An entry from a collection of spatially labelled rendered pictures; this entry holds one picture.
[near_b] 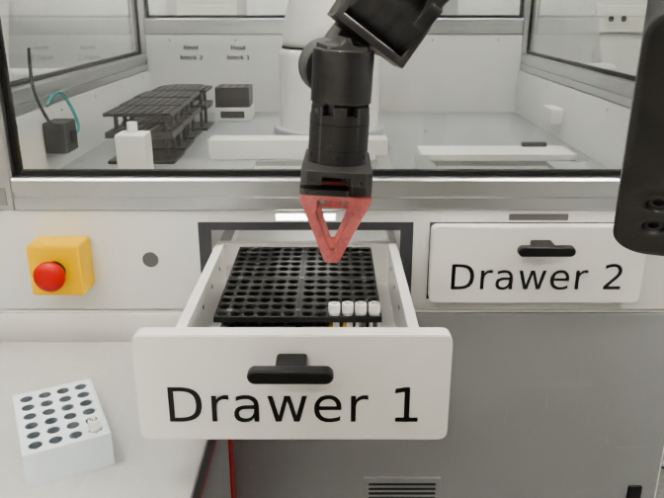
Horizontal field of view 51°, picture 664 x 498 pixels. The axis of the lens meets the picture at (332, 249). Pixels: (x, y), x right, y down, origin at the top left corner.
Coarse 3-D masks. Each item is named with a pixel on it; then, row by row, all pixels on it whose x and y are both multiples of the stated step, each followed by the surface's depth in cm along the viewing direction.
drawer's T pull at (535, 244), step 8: (536, 240) 92; (544, 240) 92; (520, 248) 90; (528, 248) 90; (536, 248) 90; (544, 248) 89; (552, 248) 89; (560, 248) 89; (568, 248) 89; (528, 256) 90; (536, 256) 90; (544, 256) 90; (552, 256) 90; (560, 256) 90; (568, 256) 90
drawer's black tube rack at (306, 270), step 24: (240, 264) 88; (264, 264) 88; (288, 264) 88; (312, 264) 88; (336, 264) 88; (360, 264) 88; (240, 288) 80; (264, 288) 80; (288, 288) 80; (312, 288) 80; (336, 288) 81; (360, 288) 81
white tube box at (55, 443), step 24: (72, 384) 79; (24, 408) 75; (48, 408) 75; (72, 408) 75; (96, 408) 75; (24, 432) 70; (48, 432) 71; (72, 432) 71; (24, 456) 67; (48, 456) 68; (72, 456) 69; (96, 456) 70; (48, 480) 69
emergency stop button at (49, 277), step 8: (40, 264) 89; (48, 264) 89; (56, 264) 89; (40, 272) 89; (48, 272) 89; (56, 272) 89; (40, 280) 89; (48, 280) 89; (56, 280) 89; (64, 280) 90; (40, 288) 90; (48, 288) 89; (56, 288) 89
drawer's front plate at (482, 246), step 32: (448, 224) 93; (480, 224) 93; (512, 224) 93; (544, 224) 93; (576, 224) 93; (608, 224) 93; (448, 256) 94; (480, 256) 94; (512, 256) 94; (576, 256) 94; (608, 256) 94; (640, 256) 94; (448, 288) 95; (512, 288) 95; (544, 288) 95
